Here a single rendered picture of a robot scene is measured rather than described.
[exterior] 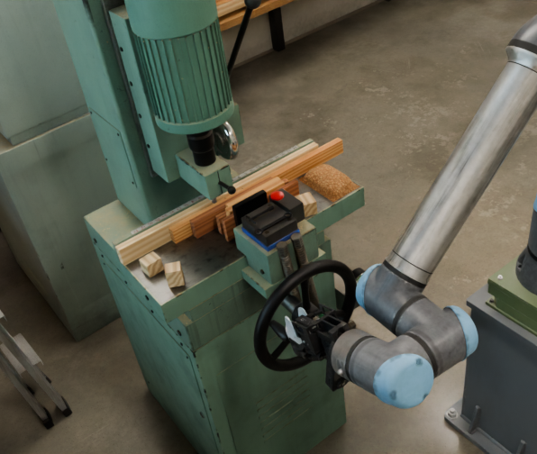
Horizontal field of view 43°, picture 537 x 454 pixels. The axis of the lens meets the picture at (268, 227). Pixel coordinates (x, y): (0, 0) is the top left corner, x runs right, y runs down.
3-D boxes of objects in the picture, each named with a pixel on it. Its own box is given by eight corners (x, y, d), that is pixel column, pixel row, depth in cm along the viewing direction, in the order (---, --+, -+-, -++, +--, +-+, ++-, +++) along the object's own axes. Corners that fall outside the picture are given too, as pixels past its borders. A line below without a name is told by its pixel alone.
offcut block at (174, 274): (185, 285, 153) (180, 270, 150) (168, 288, 153) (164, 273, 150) (184, 276, 155) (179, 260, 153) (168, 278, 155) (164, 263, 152)
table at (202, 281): (186, 349, 146) (181, 331, 142) (122, 277, 167) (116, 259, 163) (392, 221, 170) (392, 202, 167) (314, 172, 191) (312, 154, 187)
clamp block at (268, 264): (270, 286, 153) (265, 257, 148) (236, 258, 162) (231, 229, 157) (321, 256, 159) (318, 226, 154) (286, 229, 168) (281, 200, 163)
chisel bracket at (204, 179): (211, 206, 160) (204, 177, 155) (180, 182, 170) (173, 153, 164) (237, 192, 163) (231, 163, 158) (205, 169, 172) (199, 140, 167)
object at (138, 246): (123, 266, 161) (118, 250, 157) (120, 262, 162) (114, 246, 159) (320, 159, 184) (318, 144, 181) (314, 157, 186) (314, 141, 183)
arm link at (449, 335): (439, 286, 124) (387, 316, 118) (488, 322, 116) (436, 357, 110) (434, 323, 129) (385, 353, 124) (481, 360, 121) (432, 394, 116)
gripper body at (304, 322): (318, 301, 134) (357, 318, 123) (331, 336, 137) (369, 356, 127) (287, 321, 131) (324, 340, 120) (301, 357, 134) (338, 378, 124)
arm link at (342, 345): (390, 367, 123) (350, 396, 120) (372, 358, 127) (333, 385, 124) (377, 325, 120) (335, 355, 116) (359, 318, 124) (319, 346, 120)
